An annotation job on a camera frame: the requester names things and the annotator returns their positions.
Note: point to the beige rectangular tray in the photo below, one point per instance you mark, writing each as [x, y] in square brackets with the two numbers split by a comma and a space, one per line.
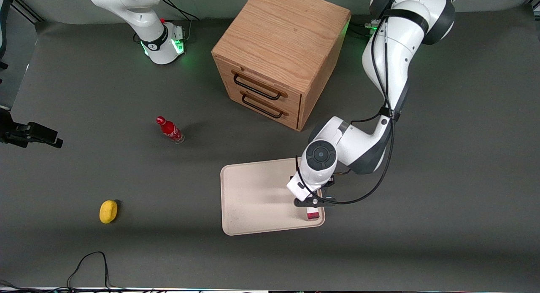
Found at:
[253, 200]

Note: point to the red cola bottle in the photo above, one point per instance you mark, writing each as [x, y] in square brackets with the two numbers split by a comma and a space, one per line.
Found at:
[171, 130]

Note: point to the yellow lemon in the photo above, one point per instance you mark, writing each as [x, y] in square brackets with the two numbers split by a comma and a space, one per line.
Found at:
[108, 211]

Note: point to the wooden drawer cabinet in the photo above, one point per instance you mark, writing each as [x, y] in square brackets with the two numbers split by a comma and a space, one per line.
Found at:
[287, 36]

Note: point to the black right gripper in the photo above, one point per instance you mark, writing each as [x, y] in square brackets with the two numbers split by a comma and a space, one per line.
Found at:
[6, 122]

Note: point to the wooden drawer front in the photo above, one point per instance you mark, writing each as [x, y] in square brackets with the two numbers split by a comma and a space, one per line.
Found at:
[261, 80]
[270, 111]

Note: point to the red cookie box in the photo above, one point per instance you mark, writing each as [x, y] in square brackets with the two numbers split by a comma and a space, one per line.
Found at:
[312, 215]

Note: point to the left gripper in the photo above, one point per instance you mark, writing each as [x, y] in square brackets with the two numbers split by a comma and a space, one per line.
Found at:
[328, 183]

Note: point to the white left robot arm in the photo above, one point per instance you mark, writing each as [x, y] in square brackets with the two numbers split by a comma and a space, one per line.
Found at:
[396, 52]

